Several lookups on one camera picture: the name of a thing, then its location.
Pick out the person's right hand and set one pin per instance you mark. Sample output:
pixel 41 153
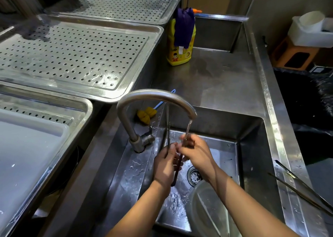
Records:
pixel 199 154

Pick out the person's left hand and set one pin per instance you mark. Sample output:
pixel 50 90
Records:
pixel 162 167

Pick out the person's left thumb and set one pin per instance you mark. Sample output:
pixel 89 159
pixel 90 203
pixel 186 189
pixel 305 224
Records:
pixel 172 148

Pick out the person's right thumb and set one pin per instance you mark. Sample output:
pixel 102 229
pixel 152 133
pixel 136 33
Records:
pixel 185 146

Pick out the dark wooden chopstick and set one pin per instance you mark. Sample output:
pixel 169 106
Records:
pixel 174 177
pixel 299 193
pixel 304 183

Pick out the person's left forearm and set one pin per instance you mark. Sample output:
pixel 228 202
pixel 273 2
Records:
pixel 140 210

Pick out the person's right forearm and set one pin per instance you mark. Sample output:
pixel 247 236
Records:
pixel 244 208

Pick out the round sink drain strainer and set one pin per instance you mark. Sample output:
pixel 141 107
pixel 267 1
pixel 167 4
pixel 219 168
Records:
pixel 194 176

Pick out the curved steel faucet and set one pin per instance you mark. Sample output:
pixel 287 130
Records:
pixel 145 95

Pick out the clear glass bowl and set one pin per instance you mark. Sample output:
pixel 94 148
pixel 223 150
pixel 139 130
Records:
pixel 208 213

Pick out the stainless steel sink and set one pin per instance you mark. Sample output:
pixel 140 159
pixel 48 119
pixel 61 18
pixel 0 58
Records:
pixel 221 83

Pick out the yellow detergent bottle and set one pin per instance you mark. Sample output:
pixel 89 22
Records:
pixel 180 55

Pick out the perforated steel tray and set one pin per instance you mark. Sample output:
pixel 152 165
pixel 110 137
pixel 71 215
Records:
pixel 124 5
pixel 78 109
pixel 75 57

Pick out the purple cloth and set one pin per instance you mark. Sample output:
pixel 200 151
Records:
pixel 184 27

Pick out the black trash bag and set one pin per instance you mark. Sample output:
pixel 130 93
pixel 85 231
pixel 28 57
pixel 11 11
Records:
pixel 304 101

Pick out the orange plastic stool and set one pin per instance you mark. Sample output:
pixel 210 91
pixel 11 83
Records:
pixel 286 57

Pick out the plain flat steel tray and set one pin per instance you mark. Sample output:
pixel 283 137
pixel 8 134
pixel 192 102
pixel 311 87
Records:
pixel 28 161

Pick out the white plastic container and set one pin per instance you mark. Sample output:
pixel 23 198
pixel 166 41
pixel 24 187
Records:
pixel 307 39

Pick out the white cup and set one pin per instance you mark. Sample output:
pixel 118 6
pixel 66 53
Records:
pixel 312 20

